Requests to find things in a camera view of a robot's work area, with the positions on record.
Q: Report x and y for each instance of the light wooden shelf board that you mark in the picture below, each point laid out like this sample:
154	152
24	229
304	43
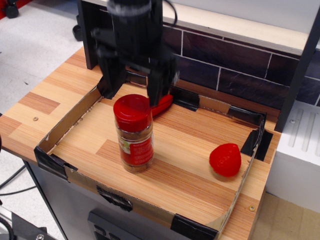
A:
251	32

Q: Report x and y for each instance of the taped cardboard fence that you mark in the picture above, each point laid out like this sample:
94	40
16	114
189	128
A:
180	190

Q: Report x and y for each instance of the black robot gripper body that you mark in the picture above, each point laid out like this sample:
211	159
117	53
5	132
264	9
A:
136	36

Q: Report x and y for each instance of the black left shelf post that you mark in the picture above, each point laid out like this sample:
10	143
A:
91	15

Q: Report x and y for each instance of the black metal bracket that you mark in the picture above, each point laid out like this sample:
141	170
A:
13	227

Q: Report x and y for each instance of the red-capped basil spice bottle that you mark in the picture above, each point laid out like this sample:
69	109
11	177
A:
134	126

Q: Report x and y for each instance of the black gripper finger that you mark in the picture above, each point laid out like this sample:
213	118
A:
159	82
113	74

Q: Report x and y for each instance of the black shelf post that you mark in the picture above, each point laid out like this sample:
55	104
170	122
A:
299	74
91	15

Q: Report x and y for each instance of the white grooved side unit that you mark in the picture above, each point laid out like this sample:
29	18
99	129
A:
295	172

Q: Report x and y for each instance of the red toy chili pepper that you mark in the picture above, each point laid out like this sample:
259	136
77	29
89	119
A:
163	104

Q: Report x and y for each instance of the grey cabinet under table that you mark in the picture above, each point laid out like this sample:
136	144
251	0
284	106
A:
85	215

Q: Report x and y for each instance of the black caster wheel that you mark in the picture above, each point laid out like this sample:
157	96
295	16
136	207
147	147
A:
9	8

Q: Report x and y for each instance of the red toy strawberry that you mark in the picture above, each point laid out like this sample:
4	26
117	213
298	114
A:
226	159

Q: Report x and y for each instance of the black right shelf post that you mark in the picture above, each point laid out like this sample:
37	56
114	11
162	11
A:
299	74

